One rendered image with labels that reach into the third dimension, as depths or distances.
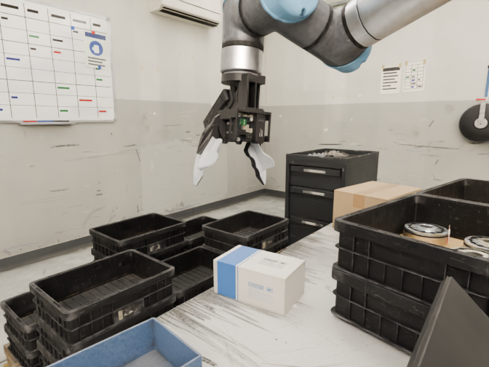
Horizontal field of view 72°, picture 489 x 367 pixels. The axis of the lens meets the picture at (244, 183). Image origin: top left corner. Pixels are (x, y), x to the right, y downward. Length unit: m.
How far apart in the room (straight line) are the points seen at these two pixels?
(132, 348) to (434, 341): 0.54
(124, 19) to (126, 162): 1.31
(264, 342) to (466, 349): 0.47
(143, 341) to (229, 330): 0.18
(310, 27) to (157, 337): 0.60
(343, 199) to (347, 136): 3.03
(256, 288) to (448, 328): 0.56
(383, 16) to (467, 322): 0.39
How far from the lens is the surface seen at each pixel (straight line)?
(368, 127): 4.28
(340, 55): 0.61
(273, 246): 1.80
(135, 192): 3.55
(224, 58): 0.61
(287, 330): 0.78
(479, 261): 0.64
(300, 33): 0.57
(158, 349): 0.73
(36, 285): 1.36
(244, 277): 0.84
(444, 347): 0.31
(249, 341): 0.75
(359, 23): 0.57
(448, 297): 0.37
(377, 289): 0.73
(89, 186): 3.30
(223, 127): 0.61
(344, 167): 2.18
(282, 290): 0.79
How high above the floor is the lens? 1.14
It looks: 11 degrees down
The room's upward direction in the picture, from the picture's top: straight up
